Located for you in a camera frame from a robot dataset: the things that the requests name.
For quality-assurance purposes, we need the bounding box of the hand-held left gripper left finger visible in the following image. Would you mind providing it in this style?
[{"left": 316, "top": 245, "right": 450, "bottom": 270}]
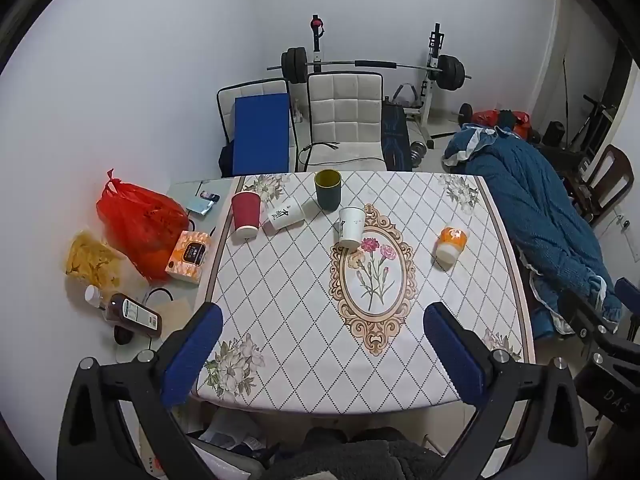
[{"left": 56, "top": 302, "right": 224, "bottom": 480}]

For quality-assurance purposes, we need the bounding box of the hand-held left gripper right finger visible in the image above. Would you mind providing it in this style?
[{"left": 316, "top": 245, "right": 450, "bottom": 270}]
[{"left": 422, "top": 301, "right": 590, "bottom": 480}]

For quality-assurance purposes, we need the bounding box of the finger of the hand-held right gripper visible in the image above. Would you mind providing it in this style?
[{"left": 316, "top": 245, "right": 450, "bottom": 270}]
[
  {"left": 565, "top": 287, "right": 623, "bottom": 346},
  {"left": 614, "top": 276, "right": 640, "bottom": 313}
]

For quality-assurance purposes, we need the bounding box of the dark green cup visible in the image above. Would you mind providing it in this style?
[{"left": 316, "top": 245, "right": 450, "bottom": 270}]
[{"left": 314, "top": 169, "right": 342, "bottom": 211}]

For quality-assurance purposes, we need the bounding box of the orange and white cup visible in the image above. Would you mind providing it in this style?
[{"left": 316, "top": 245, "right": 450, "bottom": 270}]
[{"left": 434, "top": 226, "right": 470, "bottom": 266}]

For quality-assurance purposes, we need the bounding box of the red paper cup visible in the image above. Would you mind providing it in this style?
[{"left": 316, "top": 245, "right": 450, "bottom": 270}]
[{"left": 231, "top": 191, "right": 262, "bottom": 240}]

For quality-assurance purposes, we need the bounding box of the white cup with small print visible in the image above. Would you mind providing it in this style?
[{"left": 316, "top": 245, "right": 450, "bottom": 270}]
[{"left": 336, "top": 206, "right": 366, "bottom": 249}]

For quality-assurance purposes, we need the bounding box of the white cup with black print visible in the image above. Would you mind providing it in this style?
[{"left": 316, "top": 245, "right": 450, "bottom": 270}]
[{"left": 263, "top": 196, "right": 307, "bottom": 232}]

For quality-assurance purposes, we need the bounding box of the brown bottle with label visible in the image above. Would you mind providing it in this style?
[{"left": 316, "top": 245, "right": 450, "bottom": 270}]
[{"left": 102, "top": 292, "right": 163, "bottom": 338}]

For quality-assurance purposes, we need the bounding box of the white printed bag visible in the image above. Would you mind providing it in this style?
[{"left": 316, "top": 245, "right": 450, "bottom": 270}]
[{"left": 192, "top": 406, "right": 281, "bottom": 466}]

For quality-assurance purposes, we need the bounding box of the orange tissue box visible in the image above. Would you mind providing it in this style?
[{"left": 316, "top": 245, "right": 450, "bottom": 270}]
[{"left": 164, "top": 230, "right": 213, "bottom": 283}]

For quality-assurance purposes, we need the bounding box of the floral diamond pattern tablecloth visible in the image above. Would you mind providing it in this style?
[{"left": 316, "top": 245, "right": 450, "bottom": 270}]
[{"left": 192, "top": 171, "right": 537, "bottom": 416}]

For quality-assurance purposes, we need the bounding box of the dark wooden chair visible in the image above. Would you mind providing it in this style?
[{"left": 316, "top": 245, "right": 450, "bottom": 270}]
[{"left": 574, "top": 144, "right": 635, "bottom": 227}]

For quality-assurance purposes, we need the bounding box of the blue quilted blanket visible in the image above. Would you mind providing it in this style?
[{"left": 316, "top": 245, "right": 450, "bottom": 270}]
[{"left": 441, "top": 124, "right": 624, "bottom": 337}]

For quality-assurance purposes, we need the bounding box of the person's dark fleece clothing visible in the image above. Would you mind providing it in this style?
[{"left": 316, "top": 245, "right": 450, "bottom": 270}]
[{"left": 292, "top": 426, "right": 438, "bottom": 480}]

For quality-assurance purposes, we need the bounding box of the yellow snack bag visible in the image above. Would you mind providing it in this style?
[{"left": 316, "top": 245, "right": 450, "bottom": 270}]
[{"left": 65, "top": 230, "right": 128, "bottom": 288}]

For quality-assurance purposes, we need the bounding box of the red plastic bag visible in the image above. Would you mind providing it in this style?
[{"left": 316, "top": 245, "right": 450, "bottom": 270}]
[{"left": 96, "top": 169, "right": 191, "bottom": 283}]

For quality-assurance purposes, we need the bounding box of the black folding stand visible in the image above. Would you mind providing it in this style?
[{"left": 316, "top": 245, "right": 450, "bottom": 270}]
[{"left": 569, "top": 92, "right": 619, "bottom": 157}]

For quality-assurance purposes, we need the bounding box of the grey dumbbell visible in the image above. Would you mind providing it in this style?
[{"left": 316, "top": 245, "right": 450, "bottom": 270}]
[{"left": 411, "top": 140, "right": 437, "bottom": 167}]

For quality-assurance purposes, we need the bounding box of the dark weight bench pad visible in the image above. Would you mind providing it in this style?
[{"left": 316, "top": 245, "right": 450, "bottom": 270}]
[{"left": 381, "top": 101, "right": 414, "bottom": 171}]

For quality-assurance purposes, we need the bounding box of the blue folded mat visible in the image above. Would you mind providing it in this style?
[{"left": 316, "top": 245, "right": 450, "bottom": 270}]
[{"left": 232, "top": 94, "right": 292, "bottom": 177}]

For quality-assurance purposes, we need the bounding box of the white padded chair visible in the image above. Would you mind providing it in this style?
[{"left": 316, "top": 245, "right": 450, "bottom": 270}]
[
  {"left": 216, "top": 79, "right": 292, "bottom": 177},
  {"left": 299, "top": 72, "right": 389, "bottom": 173}
]

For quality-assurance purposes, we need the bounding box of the white barbell rack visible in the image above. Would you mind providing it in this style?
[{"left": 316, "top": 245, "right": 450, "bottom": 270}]
[{"left": 309, "top": 14, "right": 447, "bottom": 141}]

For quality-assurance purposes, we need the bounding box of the black barbell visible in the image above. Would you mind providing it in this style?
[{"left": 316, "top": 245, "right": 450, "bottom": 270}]
[{"left": 266, "top": 47, "right": 472, "bottom": 93}]

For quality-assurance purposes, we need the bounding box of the black cable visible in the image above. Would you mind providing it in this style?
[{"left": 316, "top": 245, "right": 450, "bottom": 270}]
[{"left": 299, "top": 141, "right": 342, "bottom": 167}]

